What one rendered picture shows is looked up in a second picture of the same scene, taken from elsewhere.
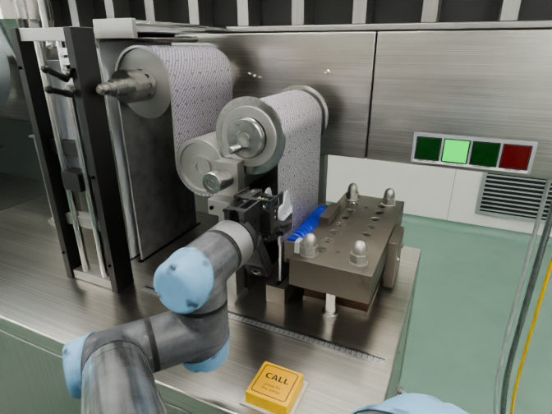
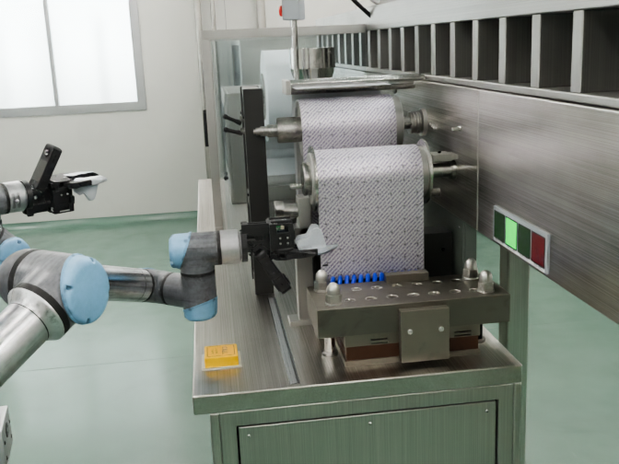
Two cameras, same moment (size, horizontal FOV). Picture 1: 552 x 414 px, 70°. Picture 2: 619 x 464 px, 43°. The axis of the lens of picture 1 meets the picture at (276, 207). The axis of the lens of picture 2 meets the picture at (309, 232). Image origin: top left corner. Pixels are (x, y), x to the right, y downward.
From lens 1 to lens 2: 1.43 m
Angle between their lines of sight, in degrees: 56
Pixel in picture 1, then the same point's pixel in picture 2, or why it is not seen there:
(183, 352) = (174, 295)
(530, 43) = (540, 115)
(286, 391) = (216, 354)
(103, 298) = (244, 294)
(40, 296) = (224, 281)
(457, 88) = (511, 158)
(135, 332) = (161, 273)
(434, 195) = not seen: outside the picture
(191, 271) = (173, 240)
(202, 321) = (183, 279)
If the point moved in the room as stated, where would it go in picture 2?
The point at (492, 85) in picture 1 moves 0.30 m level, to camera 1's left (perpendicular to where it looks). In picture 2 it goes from (527, 158) to (416, 144)
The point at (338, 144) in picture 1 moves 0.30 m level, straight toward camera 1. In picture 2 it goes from (466, 210) to (344, 227)
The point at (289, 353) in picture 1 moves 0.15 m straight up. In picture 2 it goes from (263, 354) to (259, 288)
